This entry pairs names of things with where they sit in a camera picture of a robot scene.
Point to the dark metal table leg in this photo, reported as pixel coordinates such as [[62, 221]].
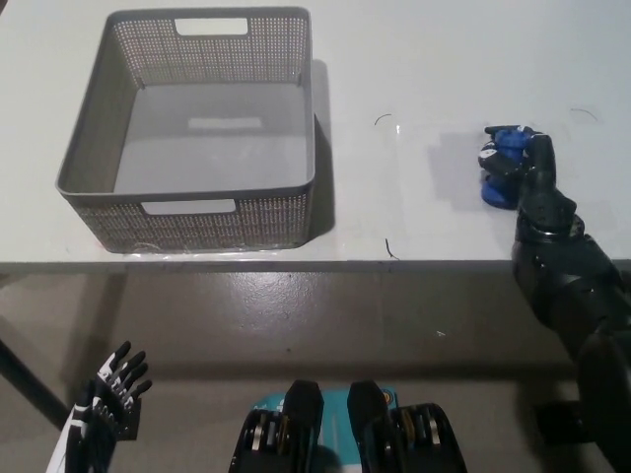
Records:
[[29, 379]]

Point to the black table foot plate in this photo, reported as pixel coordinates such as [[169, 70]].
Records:
[[557, 416]]

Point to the blue chess rook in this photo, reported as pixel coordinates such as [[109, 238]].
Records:
[[498, 196]]

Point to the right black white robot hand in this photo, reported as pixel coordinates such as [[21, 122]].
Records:
[[542, 187]]

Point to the gray square tape patch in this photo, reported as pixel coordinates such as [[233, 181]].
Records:
[[453, 167]]

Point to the gray perforated plastic basket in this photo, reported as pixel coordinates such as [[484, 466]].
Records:
[[93, 148]]

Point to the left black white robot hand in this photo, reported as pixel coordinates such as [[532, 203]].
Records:
[[86, 428]]

